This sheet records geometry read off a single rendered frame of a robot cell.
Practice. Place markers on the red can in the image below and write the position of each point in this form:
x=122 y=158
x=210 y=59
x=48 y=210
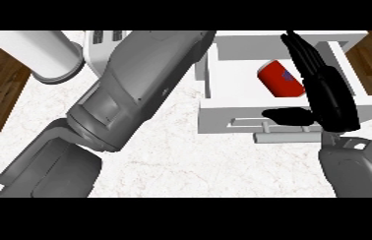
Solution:
x=277 y=79

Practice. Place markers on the white appliance with dark marks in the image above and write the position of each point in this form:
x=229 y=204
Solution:
x=99 y=50

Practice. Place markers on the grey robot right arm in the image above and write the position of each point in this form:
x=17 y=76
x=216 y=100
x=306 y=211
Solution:
x=352 y=167

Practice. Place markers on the white cylinder with grey rim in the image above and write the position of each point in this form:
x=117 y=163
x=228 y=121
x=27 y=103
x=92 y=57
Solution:
x=42 y=55

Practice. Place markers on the white cabinet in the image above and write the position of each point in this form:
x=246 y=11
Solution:
x=252 y=37

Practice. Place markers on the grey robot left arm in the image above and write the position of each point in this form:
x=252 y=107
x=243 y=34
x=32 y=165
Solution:
x=141 y=83

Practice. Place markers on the white open drawer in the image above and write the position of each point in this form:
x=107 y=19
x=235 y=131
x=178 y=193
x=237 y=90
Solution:
x=232 y=83

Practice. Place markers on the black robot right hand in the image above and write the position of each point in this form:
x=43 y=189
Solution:
x=334 y=99

